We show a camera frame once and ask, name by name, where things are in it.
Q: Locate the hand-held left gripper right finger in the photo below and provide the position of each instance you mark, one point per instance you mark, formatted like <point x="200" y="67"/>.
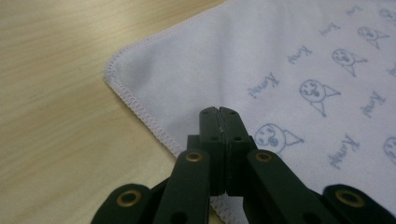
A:
<point x="233" y="149"/>

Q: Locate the lavender printed towel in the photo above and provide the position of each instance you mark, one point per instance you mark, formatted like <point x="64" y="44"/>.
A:
<point x="249" y="62"/>

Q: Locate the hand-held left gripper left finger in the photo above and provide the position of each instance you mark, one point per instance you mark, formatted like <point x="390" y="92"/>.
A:
<point x="213" y="146"/>

